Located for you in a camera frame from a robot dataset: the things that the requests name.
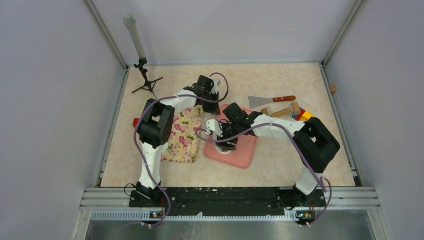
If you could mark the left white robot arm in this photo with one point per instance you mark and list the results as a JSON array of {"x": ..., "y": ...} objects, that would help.
[{"x": 155, "y": 125}]

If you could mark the floral rectangular tray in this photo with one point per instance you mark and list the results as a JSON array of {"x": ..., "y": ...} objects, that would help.
[{"x": 183, "y": 144}]

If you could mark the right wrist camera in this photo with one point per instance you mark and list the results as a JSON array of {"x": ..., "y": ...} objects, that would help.
[{"x": 214, "y": 129}]

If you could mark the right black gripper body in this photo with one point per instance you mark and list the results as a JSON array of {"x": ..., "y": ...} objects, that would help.
[{"x": 229, "y": 130}]

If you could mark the small cork piece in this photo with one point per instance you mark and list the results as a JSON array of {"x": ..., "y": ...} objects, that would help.
[{"x": 332, "y": 88}]

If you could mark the small red object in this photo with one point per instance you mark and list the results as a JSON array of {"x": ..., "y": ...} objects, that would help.
[{"x": 135, "y": 122}]

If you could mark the pink silicone mat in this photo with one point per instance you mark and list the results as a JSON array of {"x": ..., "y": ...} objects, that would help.
[{"x": 242, "y": 157}]

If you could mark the white dough ball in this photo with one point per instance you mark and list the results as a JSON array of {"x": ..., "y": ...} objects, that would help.
[{"x": 223, "y": 150}]

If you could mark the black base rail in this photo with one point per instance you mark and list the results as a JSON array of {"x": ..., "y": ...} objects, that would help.
[{"x": 229, "y": 201}]

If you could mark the black tripod with tube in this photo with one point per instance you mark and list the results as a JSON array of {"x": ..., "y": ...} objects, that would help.
[{"x": 131, "y": 24}]

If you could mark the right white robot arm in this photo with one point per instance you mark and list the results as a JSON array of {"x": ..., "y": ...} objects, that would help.
[{"x": 315, "y": 144}]

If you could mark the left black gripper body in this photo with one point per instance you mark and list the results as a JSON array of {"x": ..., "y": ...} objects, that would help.
[{"x": 207, "y": 92}]

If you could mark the colourful toy block stack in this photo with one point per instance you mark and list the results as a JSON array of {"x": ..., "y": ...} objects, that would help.
[{"x": 303, "y": 116}]

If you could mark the wooden rolling pin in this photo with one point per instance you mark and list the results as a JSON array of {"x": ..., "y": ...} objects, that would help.
[{"x": 293, "y": 109}]

